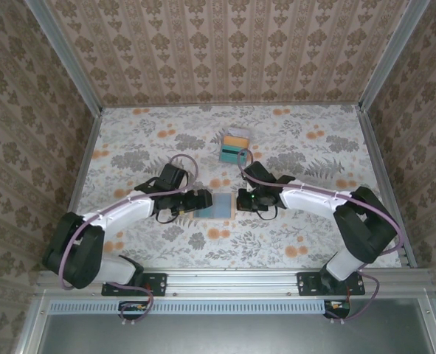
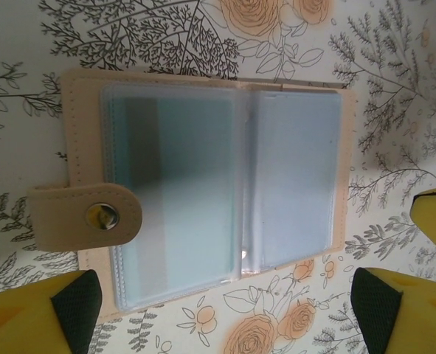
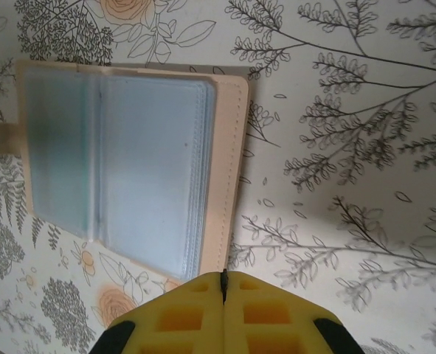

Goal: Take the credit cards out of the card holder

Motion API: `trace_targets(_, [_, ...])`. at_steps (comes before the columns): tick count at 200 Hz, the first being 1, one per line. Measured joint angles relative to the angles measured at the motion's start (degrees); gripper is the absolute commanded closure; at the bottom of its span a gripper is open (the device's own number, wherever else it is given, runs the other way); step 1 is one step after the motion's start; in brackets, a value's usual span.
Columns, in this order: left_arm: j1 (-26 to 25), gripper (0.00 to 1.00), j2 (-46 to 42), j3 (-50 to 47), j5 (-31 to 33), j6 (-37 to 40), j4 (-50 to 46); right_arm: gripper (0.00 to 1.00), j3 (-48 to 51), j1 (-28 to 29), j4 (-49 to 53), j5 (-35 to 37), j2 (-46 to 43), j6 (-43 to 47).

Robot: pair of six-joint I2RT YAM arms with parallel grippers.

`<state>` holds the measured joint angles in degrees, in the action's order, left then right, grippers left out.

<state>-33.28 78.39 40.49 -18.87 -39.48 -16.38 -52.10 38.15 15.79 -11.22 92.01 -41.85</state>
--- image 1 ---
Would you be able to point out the teal card with black stripe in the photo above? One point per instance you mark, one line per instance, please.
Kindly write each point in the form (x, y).
(230, 156)

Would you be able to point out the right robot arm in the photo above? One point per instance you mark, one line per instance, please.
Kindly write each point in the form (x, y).
(306, 199)

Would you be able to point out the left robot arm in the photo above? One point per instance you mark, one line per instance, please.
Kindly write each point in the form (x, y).
(121, 215)

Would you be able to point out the blue credit card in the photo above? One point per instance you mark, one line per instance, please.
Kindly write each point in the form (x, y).
(204, 214)

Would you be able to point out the orange credit card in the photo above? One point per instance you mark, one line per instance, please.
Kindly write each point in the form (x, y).
(235, 141)

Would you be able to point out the aluminium cross beam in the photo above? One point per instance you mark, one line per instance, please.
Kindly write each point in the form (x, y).
(232, 282)

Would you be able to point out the black connector box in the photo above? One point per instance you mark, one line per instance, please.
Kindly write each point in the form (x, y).
(337, 309)
(134, 309)

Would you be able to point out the grey metal panel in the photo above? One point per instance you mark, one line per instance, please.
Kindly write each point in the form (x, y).
(232, 335)

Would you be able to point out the aluminium side rail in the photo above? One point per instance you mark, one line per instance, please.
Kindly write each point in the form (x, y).
(385, 184)
(88, 173)

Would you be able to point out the aluminium frame post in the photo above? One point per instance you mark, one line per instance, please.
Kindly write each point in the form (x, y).
(66, 55)
(389, 55)

